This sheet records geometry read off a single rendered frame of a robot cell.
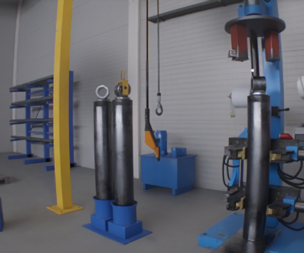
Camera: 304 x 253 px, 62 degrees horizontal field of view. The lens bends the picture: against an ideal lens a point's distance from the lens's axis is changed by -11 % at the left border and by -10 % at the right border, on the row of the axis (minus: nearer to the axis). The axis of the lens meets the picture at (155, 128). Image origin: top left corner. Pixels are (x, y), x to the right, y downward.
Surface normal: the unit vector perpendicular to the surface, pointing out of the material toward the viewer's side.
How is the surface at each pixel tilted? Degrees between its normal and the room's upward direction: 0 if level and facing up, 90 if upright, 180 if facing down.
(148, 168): 90
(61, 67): 90
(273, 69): 90
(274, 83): 90
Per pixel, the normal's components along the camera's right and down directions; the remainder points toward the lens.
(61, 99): 0.77, 0.01
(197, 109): -0.64, 0.03
